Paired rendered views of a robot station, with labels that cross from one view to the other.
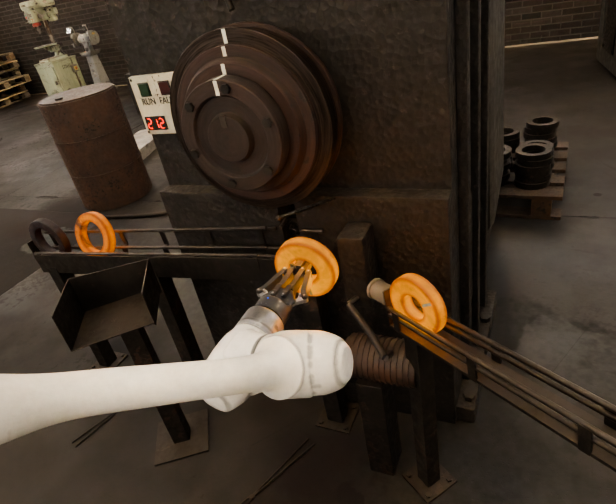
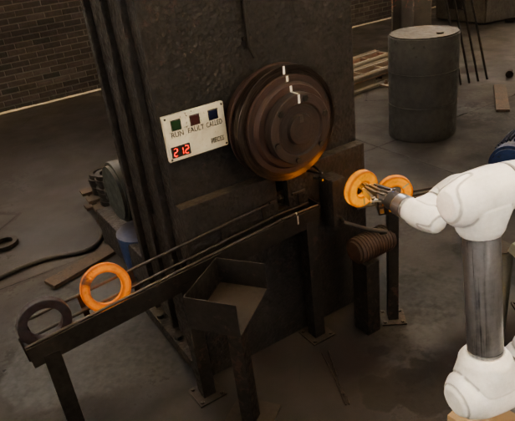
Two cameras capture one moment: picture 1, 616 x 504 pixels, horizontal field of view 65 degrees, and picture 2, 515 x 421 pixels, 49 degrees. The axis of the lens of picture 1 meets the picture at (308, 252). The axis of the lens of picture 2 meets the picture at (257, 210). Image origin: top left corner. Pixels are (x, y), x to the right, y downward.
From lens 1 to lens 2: 208 cm
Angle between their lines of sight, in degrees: 52
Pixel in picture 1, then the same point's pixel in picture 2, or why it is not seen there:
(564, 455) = (415, 272)
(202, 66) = (272, 90)
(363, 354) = (370, 241)
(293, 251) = (361, 178)
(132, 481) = not seen: outside the picture
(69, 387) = not seen: hidden behind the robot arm
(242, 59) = (298, 81)
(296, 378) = not seen: hidden behind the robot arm
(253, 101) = (318, 102)
